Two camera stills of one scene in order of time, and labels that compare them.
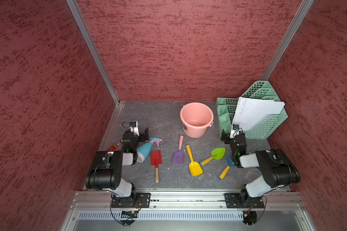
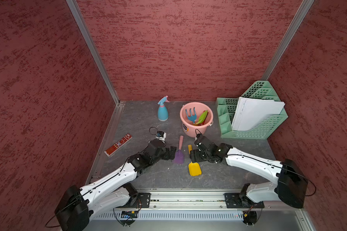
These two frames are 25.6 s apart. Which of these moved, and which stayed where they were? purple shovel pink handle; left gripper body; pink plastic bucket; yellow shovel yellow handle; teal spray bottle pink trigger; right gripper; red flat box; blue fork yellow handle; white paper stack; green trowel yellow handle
Moved: teal spray bottle pink trigger; blue fork yellow handle; right gripper; green trowel yellow handle; left gripper body
Stayed: white paper stack; yellow shovel yellow handle; purple shovel pink handle; red flat box; pink plastic bucket
